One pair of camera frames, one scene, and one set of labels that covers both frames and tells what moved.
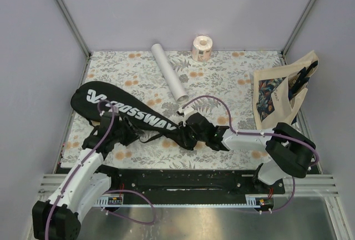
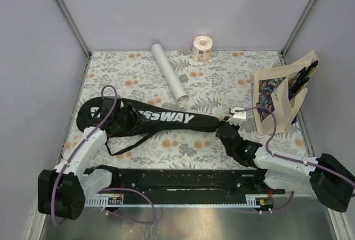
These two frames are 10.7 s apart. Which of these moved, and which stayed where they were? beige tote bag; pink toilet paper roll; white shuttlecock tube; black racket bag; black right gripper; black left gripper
Moved: black racket bag; black left gripper; black right gripper
Stayed: beige tote bag; white shuttlecock tube; pink toilet paper roll
